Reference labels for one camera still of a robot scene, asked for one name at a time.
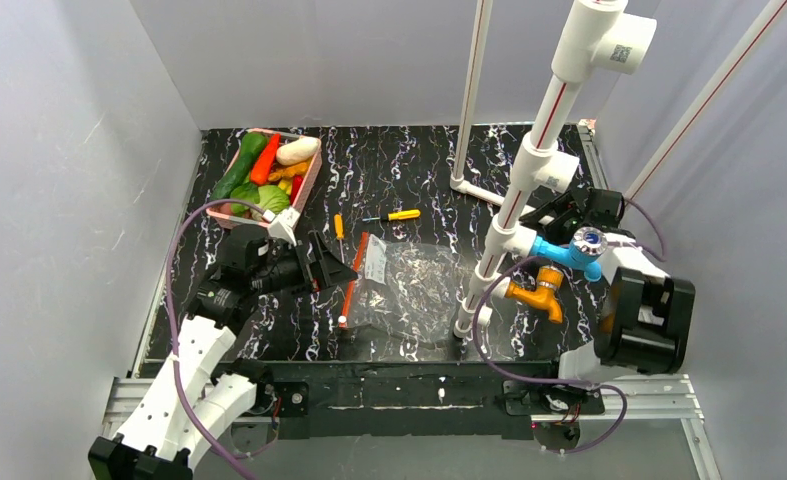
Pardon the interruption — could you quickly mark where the clear zip top bag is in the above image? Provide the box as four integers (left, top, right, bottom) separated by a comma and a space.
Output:
338, 233, 470, 347

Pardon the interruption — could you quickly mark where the white radish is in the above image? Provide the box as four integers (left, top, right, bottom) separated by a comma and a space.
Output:
276, 137, 321, 166

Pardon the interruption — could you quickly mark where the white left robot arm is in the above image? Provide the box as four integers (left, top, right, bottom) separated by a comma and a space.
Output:
88, 225, 358, 479

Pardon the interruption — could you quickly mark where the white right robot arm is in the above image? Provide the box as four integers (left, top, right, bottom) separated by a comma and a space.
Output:
525, 188, 696, 385

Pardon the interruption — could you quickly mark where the green cabbage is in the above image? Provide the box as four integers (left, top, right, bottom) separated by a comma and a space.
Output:
255, 185, 291, 214

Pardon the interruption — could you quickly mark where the green leafy vegetable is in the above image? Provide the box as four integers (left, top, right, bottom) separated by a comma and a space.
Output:
229, 182, 260, 216

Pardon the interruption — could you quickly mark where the red chili pepper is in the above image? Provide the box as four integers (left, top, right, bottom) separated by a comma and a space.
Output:
290, 175, 304, 205

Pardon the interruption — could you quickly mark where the orange carrot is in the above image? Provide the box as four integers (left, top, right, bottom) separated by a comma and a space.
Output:
249, 133, 281, 186

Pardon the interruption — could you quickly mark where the yellow banana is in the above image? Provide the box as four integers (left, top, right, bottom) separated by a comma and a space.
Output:
268, 160, 311, 183

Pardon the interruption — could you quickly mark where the green cucumber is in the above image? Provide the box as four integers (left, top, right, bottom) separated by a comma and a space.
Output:
210, 132, 269, 200

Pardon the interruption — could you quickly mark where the orange plastic faucet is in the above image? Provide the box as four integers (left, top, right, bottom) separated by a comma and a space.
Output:
504, 266, 564, 324

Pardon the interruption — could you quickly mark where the blue plastic faucet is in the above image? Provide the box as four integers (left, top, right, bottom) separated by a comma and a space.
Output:
529, 227, 607, 282

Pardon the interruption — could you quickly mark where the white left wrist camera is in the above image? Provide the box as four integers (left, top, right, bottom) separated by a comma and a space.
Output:
262, 207, 300, 246

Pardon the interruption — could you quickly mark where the orange handle screwdriver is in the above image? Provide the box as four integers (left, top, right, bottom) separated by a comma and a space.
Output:
334, 213, 346, 261

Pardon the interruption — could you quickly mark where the yellow handle screwdriver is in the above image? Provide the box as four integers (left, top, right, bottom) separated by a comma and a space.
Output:
362, 209, 421, 223

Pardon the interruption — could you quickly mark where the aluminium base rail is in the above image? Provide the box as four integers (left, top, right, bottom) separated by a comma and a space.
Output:
102, 374, 721, 479

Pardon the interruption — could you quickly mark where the white pvc pipe frame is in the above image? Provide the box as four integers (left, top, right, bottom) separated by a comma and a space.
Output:
450, 1, 787, 339

